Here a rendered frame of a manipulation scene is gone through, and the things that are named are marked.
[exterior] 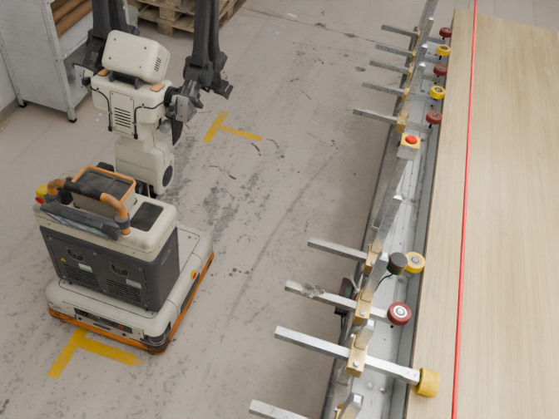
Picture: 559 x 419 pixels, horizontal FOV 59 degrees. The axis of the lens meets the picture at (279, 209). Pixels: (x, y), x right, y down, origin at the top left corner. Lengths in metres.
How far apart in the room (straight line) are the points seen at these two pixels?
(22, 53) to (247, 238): 1.93
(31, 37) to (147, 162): 1.65
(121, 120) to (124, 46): 0.29
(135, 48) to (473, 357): 1.62
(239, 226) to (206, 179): 0.46
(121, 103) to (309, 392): 1.60
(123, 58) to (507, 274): 1.68
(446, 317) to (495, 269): 0.34
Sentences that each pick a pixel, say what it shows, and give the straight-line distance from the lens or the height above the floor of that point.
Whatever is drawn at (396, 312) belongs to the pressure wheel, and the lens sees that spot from 1.82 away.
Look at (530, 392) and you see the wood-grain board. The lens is 1.88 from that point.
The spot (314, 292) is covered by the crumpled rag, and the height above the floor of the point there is 0.87.
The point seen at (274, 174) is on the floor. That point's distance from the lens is 3.45.
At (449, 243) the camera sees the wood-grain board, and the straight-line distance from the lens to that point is 2.11.
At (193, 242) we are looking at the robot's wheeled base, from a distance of 2.66.
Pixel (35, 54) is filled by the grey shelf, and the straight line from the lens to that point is 3.73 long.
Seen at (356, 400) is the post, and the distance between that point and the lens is 1.38.
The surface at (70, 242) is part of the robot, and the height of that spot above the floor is 0.66.
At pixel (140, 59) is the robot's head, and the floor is 1.34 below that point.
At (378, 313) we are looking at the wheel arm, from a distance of 1.85.
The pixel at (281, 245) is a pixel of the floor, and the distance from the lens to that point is 3.04.
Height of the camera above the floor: 2.37
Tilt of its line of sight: 47 degrees down
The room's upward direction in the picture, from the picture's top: 10 degrees clockwise
